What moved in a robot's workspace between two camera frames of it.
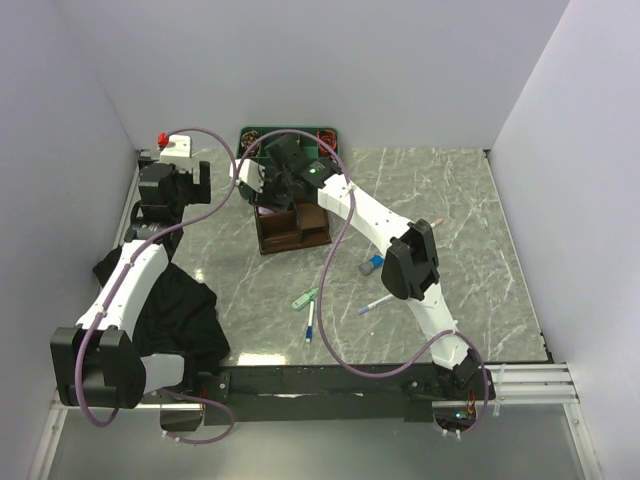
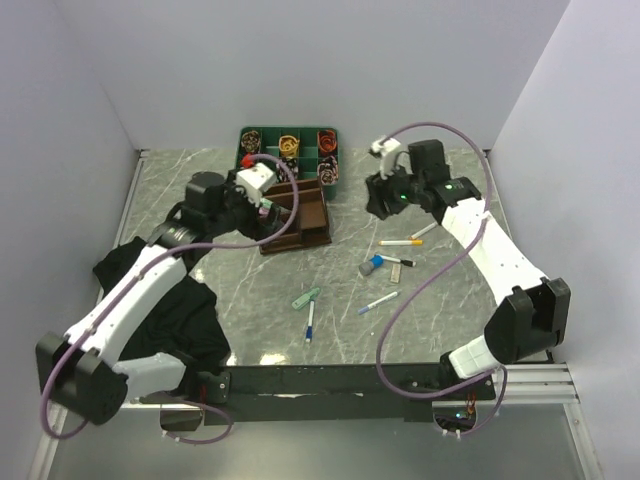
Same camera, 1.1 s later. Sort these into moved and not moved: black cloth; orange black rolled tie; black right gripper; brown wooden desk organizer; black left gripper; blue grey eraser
Moved: black right gripper; black left gripper
Not moved: blue grey eraser; black cloth; orange black rolled tie; brown wooden desk organizer
